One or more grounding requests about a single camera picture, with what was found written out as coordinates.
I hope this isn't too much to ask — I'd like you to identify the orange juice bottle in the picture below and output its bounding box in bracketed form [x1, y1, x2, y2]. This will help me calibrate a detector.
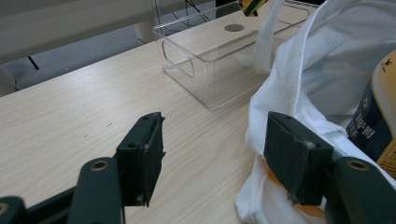
[345, 49, 396, 180]

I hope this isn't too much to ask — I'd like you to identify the clear plastic box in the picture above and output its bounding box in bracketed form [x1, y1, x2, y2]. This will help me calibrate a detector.
[152, 0, 318, 111]

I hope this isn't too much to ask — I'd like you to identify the black floor cables bundle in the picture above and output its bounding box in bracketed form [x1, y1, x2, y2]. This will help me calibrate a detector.
[155, 0, 206, 35]

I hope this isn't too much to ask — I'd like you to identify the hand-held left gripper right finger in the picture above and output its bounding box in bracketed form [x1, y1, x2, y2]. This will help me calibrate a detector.
[263, 111, 334, 206]

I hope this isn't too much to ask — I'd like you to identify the white and green tote bag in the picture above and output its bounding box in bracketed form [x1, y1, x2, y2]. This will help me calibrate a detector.
[234, 0, 396, 224]

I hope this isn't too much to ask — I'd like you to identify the yellow black chips bag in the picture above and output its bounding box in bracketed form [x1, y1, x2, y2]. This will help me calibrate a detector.
[237, 0, 269, 18]

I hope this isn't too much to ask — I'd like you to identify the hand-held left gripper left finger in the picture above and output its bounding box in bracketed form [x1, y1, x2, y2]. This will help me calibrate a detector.
[115, 111, 166, 208]

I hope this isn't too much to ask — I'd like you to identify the beige wooden desk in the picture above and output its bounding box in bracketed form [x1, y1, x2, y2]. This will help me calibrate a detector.
[0, 0, 219, 64]

